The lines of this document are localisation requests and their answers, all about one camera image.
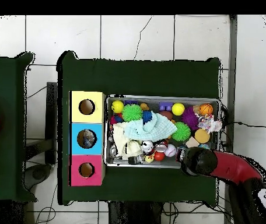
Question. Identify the purple spiky rubber ball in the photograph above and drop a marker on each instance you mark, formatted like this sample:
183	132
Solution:
190	117

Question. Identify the green spiky rubber ball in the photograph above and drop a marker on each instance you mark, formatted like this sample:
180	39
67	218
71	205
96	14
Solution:
181	131
132	113

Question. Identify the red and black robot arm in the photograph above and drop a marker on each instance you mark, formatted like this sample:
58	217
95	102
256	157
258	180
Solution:
233	168

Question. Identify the black upright panel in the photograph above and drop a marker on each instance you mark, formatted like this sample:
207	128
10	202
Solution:
51	121

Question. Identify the grey metal rail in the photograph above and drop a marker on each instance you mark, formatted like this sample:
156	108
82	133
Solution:
231	93

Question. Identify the dark green table cloth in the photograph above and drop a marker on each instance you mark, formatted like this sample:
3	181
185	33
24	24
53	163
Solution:
4	81
135	77

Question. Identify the wooden box with three holes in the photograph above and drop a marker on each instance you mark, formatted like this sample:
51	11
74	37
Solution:
88	116

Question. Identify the cream waffle cloth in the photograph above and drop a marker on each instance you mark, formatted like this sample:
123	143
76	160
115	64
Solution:
120	140

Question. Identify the peach foam ball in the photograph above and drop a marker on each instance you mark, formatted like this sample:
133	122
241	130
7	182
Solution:
202	136

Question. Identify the white toy baseball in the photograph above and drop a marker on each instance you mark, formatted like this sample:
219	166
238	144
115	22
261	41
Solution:
170	150

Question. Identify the yellow tennis ball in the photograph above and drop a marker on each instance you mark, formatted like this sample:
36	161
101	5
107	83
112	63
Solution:
178	109

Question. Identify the orange toy basketball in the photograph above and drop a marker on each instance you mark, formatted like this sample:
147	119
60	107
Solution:
205	109

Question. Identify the yellow smiley foam ball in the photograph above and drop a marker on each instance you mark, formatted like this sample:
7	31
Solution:
117	106

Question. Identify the mint green waffle cloth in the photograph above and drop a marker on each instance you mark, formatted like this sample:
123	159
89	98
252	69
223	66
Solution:
151	129

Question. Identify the plain wooden cube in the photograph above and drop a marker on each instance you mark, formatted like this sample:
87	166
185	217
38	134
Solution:
192	142

